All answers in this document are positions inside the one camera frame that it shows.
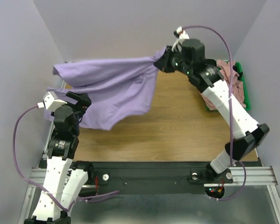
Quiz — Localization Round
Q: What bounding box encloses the aluminium front rail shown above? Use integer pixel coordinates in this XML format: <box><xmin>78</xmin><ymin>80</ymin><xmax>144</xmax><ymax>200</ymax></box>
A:
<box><xmin>30</xmin><ymin>167</ymin><xmax>278</xmax><ymax>186</ymax></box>

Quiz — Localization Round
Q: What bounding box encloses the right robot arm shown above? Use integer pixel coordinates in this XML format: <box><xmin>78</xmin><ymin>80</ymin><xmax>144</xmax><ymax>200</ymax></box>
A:
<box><xmin>154</xmin><ymin>39</ymin><xmax>269</xmax><ymax>182</ymax></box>

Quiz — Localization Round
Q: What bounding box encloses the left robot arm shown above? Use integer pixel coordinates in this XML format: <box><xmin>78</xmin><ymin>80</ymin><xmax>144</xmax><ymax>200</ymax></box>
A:
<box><xmin>24</xmin><ymin>91</ymin><xmax>95</xmax><ymax>224</ymax></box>

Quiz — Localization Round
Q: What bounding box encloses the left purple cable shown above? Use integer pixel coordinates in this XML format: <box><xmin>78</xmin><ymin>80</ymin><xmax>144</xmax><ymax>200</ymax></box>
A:
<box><xmin>12</xmin><ymin>105</ymin><xmax>119</xmax><ymax>212</ymax></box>

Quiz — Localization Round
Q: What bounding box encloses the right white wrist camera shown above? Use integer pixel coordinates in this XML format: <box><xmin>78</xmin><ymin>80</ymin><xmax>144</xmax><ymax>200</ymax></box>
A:
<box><xmin>173</xmin><ymin>26</ymin><xmax>190</xmax><ymax>40</ymax></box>

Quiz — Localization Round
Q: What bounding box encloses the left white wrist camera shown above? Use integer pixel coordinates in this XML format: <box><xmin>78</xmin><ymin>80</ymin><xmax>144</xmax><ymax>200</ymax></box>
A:
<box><xmin>37</xmin><ymin>91</ymin><xmax>67</xmax><ymax>112</ymax></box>

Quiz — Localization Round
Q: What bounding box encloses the pink t-shirt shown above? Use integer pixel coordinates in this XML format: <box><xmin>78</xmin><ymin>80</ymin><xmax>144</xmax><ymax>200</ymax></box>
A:
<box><xmin>203</xmin><ymin>59</ymin><xmax>244</xmax><ymax>111</ymax></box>

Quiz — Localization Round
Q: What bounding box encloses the green plastic bin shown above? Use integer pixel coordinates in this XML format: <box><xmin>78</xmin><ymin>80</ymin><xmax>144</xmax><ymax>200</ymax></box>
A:
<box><xmin>205</xmin><ymin>61</ymin><xmax>252</xmax><ymax>112</ymax></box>

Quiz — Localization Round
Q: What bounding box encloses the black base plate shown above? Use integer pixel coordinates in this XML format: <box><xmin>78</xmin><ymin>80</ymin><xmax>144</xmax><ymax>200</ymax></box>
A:
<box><xmin>79</xmin><ymin>162</ymin><xmax>229</xmax><ymax>197</ymax></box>

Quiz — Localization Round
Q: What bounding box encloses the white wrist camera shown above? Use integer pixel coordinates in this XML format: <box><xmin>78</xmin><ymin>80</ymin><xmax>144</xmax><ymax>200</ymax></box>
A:
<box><xmin>37</xmin><ymin>91</ymin><xmax>67</xmax><ymax>112</ymax></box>
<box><xmin>173</xmin><ymin>26</ymin><xmax>190</xmax><ymax>40</ymax></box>

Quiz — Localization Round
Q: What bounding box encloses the purple t-shirt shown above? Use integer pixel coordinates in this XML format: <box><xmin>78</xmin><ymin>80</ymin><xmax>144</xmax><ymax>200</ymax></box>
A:
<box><xmin>53</xmin><ymin>49</ymin><xmax>165</xmax><ymax>131</ymax></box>

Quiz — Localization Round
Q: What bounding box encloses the right electronics board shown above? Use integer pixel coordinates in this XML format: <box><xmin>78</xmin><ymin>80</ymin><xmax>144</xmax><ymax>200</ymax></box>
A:
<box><xmin>204</xmin><ymin>186</ymin><xmax>225</xmax><ymax>199</ymax></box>

